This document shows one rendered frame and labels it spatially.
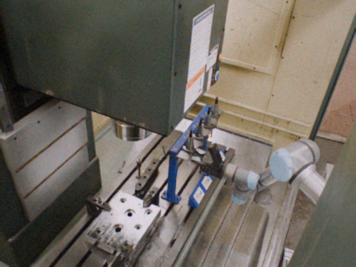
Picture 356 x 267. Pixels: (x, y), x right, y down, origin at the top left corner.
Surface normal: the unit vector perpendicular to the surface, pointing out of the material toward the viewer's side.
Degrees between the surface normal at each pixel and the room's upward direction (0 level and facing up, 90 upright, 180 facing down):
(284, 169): 88
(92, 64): 90
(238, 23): 90
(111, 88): 90
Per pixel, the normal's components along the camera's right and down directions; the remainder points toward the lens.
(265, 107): -0.44, 0.53
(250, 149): -0.12, -0.50
